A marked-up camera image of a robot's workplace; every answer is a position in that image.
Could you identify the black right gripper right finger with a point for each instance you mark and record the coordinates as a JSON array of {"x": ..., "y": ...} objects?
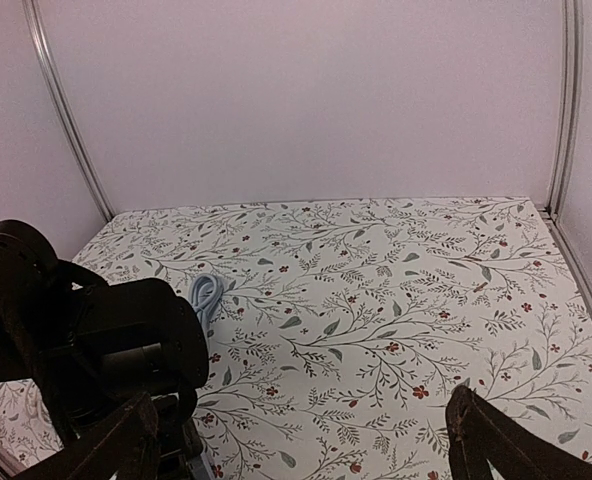
[{"x": 482, "y": 439}]

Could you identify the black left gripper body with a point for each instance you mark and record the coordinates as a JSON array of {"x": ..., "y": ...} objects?
[{"x": 133, "y": 337}]

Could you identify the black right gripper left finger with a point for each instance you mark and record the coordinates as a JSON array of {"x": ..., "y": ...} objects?
[{"x": 122, "y": 446}]

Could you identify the light blue power strip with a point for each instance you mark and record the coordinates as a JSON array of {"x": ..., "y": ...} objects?
[{"x": 201, "y": 468}]

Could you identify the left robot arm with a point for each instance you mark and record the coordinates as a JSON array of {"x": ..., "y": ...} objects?
[{"x": 36, "y": 287}]

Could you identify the floral patterned table mat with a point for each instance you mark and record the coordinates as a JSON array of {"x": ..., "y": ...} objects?
[{"x": 344, "y": 327}]

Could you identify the left aluminium frame post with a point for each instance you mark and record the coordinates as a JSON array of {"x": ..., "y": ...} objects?
[{"x": 64, "y": 112}]

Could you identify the aluminium frame post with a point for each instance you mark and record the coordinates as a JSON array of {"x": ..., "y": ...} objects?
[
  {"x": 64, "y": 112},
  {"x": 569, "y": 111}
]

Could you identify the right aluminium frame post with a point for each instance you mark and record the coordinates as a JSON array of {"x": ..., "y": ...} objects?
[{"x": 569, "y": 111}]

